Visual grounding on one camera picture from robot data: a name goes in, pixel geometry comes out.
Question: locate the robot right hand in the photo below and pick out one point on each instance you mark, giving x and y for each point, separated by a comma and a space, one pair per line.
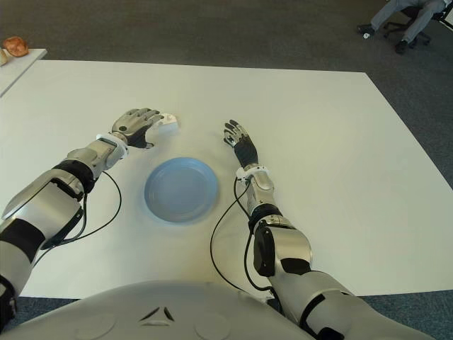
246, 148

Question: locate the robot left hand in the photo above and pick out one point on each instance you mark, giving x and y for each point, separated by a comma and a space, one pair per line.
132, 122

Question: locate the white charger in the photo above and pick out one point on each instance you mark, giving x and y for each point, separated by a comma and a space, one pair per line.
171, 122

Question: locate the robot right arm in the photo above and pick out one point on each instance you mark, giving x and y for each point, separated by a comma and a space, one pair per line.
293, 244

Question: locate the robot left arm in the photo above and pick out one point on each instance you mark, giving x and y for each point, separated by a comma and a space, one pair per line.
46, 191

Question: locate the blue plate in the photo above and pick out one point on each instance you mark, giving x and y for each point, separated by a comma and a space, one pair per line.
180, 191

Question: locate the white side table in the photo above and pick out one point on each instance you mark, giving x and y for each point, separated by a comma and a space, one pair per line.
21, 67

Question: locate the red-brown bread roll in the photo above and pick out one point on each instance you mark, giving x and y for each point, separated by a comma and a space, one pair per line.
16, 46

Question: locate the grey robot torso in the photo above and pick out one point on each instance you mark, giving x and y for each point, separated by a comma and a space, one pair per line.
159, 301

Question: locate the black office chair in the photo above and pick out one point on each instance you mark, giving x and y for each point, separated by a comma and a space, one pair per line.
393, 25

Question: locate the seated person in jeans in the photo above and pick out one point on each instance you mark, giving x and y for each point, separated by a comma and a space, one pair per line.
385, 12

